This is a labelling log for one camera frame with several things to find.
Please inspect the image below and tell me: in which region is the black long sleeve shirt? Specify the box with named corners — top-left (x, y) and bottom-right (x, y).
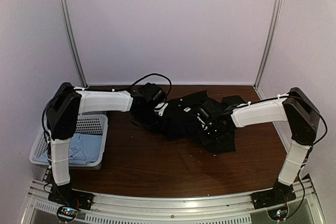
top-left (130, 87), bottom-right (244, 153)

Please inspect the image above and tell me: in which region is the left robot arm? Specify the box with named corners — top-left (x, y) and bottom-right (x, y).
top-left (42, 82), bottom-right (167, 205)

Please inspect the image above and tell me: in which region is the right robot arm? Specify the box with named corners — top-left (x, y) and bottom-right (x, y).
top-left (196, 87), bottom-right (328, 204)

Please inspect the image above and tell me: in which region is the white plastic mesh basket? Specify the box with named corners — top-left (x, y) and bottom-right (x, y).
top-left (29, 114), bottom-right (108, 169)

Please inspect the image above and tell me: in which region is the folded light blue shirt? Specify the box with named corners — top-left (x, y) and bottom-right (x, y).
top-left (29, 133), bottom-right (106, 168)

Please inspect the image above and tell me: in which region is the right circuit board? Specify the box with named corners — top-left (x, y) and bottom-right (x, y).
top-left (267, 206), bottom-right (289, 221)

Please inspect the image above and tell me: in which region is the circuit board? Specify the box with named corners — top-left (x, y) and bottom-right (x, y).
top-left (56, 206), bottom-right (80, 222)
top-left (267, 206), bottom-right (289, 221)

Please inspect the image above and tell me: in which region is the left circuit board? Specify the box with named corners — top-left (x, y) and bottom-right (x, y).
top-left (56, 206), bottom-right (80, 222)

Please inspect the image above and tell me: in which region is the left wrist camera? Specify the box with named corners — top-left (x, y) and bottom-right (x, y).
top-left (154, 102), bottom-right (168, 116)

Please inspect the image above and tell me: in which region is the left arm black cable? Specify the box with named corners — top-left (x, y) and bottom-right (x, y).
top-left (130, 73), bottom-right (173, 99)

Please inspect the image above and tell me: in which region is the front aluminium rail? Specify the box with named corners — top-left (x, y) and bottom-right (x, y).
top-left (18, 179), bottom-right (326, 223)

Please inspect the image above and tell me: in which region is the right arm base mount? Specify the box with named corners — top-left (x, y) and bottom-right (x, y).
top-left (251, 186), bottom-right (297, 209)

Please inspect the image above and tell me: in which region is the right aluminium corner post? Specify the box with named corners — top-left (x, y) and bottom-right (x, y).
top-left (254, 0), bottom-right (283, 90)

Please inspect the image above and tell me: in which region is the aluminium corner post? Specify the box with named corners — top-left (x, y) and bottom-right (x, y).
top-left (254, 0), bottom-right (283, 90)
top-left (60, 0), bottom-right (88, 87)

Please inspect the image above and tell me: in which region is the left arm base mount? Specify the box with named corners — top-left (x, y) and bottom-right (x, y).
top-left (48, 186), bottom-right (93, 210)

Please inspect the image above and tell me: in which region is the left aluminium corner post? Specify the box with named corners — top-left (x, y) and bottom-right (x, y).
top-left (60, 0), bottom-right (88, 87)

